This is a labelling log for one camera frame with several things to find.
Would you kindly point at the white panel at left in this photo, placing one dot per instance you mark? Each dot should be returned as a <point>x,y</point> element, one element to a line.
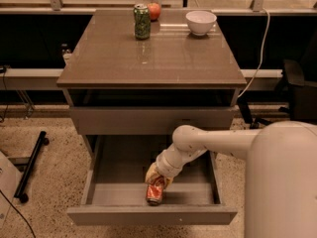
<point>9,180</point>

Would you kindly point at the grey drawer cabinet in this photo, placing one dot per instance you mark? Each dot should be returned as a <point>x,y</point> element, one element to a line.
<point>172,68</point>

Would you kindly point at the green soda can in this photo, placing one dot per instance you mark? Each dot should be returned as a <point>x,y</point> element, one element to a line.
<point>142,21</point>

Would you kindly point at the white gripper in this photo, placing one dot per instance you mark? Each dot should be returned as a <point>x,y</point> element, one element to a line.
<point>165,167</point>

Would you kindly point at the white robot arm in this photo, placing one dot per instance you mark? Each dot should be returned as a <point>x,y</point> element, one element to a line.
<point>281,173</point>

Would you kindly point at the black office chair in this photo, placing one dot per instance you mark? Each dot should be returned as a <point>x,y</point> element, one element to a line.
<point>299,76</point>

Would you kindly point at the black wheeled stand leg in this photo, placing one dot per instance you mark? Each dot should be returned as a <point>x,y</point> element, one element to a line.
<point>20,191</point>

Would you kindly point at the open middle drawer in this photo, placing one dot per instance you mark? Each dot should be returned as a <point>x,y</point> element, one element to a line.
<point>115,190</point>

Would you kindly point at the red apple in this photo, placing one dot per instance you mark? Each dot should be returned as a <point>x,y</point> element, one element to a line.
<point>154,9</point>

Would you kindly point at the white bowl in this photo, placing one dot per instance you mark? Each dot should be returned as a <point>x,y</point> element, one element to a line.
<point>200,22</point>

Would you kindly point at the red coke can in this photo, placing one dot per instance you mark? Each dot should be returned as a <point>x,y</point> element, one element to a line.
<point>155,191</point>

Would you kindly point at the grey top drawer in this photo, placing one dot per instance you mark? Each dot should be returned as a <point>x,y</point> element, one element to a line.
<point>147,120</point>

